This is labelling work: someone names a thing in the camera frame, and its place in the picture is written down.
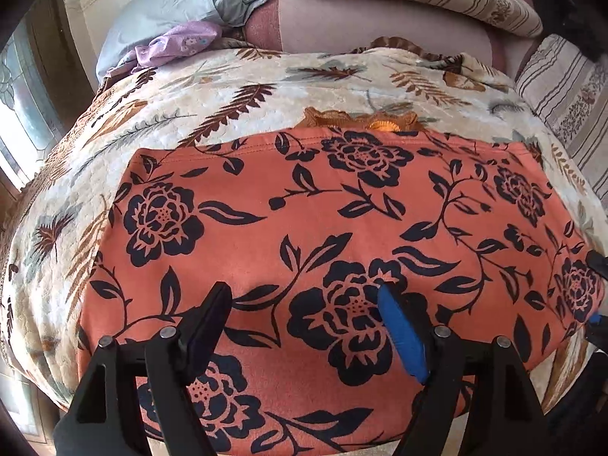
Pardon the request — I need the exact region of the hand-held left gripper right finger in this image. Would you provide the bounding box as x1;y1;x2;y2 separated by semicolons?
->
377;283;545;456

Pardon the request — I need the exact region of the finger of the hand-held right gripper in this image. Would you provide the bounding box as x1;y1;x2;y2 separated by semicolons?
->
584;250;608;275
585;314;608;345

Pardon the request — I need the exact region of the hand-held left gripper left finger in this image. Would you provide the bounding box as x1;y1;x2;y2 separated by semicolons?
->
52;281;233;456

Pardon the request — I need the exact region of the orange black floral garment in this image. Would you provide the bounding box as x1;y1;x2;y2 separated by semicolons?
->
78;106;607;456

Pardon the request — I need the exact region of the striped floral cushion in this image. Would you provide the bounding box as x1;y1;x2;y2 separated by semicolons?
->
515;33;608;173

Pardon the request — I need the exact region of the cream leaf print blanket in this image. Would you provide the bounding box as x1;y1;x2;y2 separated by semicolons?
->
0;46;608;414

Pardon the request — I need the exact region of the black cloth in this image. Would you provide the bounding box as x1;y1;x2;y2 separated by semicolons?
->
498;0;608;63

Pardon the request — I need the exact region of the purple floral cloth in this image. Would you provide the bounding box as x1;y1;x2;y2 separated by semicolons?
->
105;21;224;78

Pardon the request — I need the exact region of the patterned glass window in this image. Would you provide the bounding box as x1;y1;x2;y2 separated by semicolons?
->
0;21;65;184

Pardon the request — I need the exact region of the pink bed sheet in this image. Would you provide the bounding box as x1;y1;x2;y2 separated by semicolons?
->
244;0;508;75

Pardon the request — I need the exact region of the grey-blue pillow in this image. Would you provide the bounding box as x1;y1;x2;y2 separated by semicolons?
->
95;0;287;82

